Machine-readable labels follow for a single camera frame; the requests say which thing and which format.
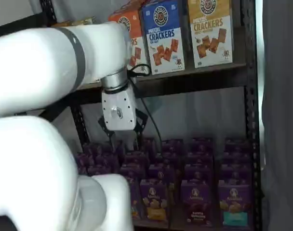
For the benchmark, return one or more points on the purple box teal patch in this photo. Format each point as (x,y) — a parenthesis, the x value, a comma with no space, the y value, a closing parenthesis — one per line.
(235,204)

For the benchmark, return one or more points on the black metal shelf rack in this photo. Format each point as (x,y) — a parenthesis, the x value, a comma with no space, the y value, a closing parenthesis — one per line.
(251,108)

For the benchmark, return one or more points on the purple Annie's snack box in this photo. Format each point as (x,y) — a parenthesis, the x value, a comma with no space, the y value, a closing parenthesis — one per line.
(118,147)
(161,172)
(137,158)
(98,170)
(236,157)
(92,149)
(235,173)
(173,145)
(199,158)
(133,170)
(147,144)
(236,144)
(108,160)
(82,163)
(168,158)
(200,145)
(198,172)

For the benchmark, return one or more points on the purple box yellow patch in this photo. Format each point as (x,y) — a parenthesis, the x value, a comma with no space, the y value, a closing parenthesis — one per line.
(154,202)

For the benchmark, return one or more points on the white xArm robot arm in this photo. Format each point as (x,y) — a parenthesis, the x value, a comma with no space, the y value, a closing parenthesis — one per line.
(40,72)

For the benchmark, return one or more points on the orange cheddar pretzel crackers box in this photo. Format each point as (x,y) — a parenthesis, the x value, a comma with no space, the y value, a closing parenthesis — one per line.
(137,31)

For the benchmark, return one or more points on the yellow honey mustard crackers box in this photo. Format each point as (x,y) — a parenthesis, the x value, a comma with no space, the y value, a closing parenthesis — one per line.
(210,33)

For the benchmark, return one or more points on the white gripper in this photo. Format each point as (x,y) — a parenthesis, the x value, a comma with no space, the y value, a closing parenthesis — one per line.
(117,110)

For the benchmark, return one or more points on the Simple Mills almond bar box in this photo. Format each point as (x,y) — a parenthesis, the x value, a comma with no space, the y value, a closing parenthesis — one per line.
(74,22)

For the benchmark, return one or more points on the blue sea salt crackers box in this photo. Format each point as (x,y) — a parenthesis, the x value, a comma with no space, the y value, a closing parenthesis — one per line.
(164,38)

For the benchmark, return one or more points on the purple box green patch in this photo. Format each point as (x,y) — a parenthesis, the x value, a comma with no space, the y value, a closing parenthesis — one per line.
(135,197)

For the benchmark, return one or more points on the purple box brown patch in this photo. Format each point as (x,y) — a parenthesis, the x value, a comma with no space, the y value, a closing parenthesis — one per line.
(197,204)

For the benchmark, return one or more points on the grey fabric curtain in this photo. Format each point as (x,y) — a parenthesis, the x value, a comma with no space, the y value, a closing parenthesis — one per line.
(281,120)

